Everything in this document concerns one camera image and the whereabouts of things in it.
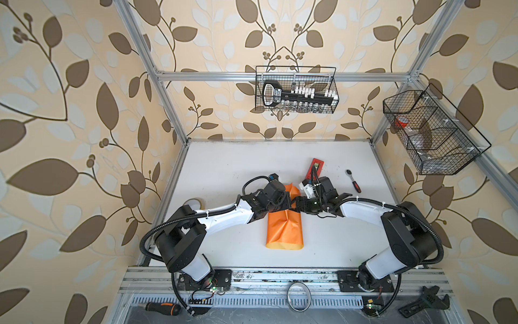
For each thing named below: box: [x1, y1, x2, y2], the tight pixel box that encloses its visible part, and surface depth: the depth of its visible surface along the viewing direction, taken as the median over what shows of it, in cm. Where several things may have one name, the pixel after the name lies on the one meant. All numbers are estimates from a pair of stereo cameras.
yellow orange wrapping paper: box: [265, 182, 305, 250], surface depth 82 cm
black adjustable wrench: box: [397, 285, 450, 318], surface depth 71 cm
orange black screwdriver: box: [145, 302, 182, 316], surface depth 69 cm
